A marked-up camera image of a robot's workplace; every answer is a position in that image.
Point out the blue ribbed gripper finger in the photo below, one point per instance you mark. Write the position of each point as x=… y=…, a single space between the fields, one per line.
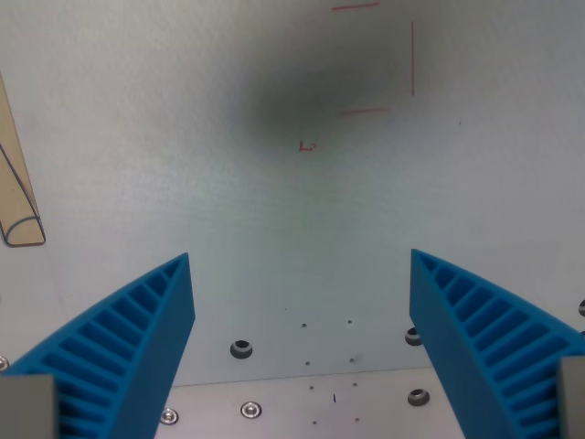
x=137 y=347
x=461 y=347

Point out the silver screw head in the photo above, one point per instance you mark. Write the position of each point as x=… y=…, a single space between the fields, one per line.
x=169 y=415
x=2 y=363
x=251 y=409

